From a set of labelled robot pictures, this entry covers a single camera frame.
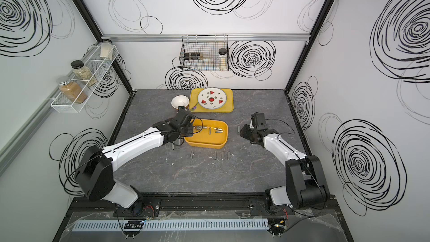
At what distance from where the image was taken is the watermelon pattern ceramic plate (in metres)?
1.14

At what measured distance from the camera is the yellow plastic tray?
3.63 ft

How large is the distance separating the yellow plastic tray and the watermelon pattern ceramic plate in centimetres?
1

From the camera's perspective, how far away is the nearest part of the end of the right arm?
0.65m
